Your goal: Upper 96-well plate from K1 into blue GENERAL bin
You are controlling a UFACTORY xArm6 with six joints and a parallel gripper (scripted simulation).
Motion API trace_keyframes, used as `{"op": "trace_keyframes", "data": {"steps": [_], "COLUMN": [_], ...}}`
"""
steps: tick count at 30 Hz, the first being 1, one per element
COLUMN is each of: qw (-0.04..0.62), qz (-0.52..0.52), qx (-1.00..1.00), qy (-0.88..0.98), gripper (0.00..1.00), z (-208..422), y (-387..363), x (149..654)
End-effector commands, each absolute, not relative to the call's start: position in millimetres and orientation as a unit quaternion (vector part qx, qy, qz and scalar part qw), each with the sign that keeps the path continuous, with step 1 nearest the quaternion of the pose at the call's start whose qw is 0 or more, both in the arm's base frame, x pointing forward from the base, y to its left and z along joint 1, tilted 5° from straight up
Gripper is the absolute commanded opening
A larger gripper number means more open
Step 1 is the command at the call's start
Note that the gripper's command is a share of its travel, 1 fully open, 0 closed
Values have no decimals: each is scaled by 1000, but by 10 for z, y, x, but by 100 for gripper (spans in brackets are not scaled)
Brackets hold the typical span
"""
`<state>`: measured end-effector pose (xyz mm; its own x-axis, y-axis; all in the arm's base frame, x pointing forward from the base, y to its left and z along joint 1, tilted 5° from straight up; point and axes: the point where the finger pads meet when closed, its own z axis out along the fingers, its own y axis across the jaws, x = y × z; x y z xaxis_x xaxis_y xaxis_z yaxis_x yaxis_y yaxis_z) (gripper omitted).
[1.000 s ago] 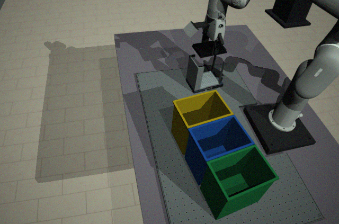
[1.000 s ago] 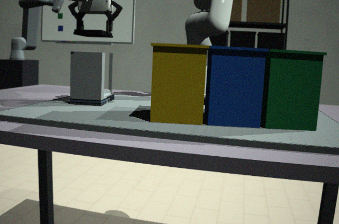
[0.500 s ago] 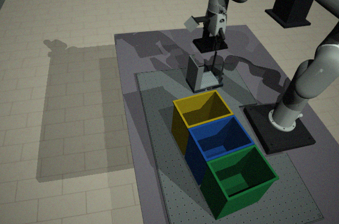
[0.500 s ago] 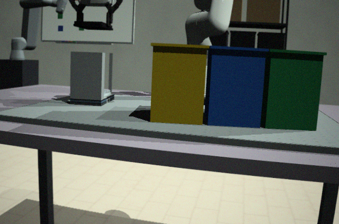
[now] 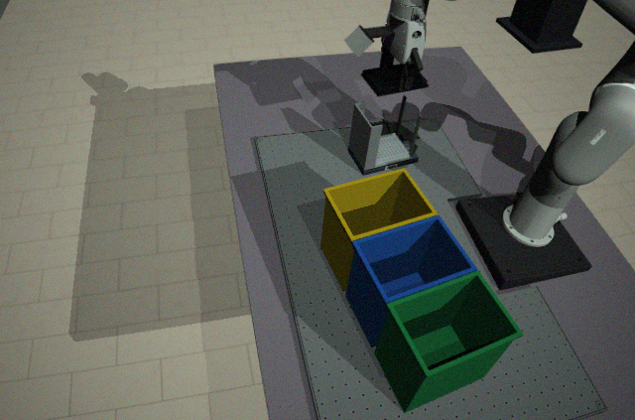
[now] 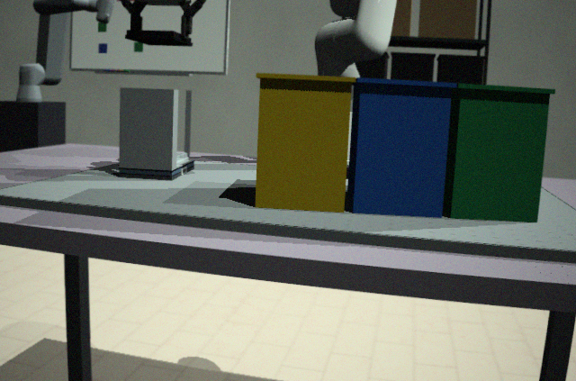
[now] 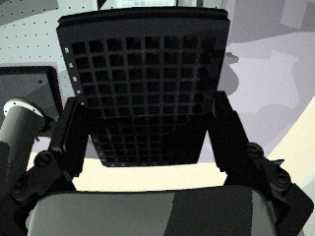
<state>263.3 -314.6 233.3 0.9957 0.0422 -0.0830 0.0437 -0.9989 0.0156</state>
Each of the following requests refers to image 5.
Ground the olive yellow bin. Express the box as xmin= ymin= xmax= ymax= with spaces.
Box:
xmin=320 ymin=168 xmax=438 ymax=291

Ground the green bin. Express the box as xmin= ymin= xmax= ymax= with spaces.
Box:
xmin=374 ymin=270 xmax=524 ymax=413

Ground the blue bin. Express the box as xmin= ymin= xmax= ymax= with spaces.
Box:
xmin=345 ymin=215 xmax=477 ymax=348

